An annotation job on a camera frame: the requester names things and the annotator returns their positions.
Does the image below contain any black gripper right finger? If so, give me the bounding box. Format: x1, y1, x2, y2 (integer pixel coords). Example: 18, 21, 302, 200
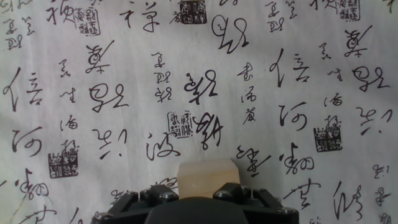
213, 182, 300, 224

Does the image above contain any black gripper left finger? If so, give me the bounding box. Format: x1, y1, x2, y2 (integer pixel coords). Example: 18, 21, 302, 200
91, 184, 180, 224

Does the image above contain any small wooden block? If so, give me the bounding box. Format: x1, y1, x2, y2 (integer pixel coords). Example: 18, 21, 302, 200
176, 158, 241, 200

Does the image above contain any beige calligraphy print cloth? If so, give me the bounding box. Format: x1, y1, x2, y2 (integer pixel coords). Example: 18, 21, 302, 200
0, 0, 398, 224

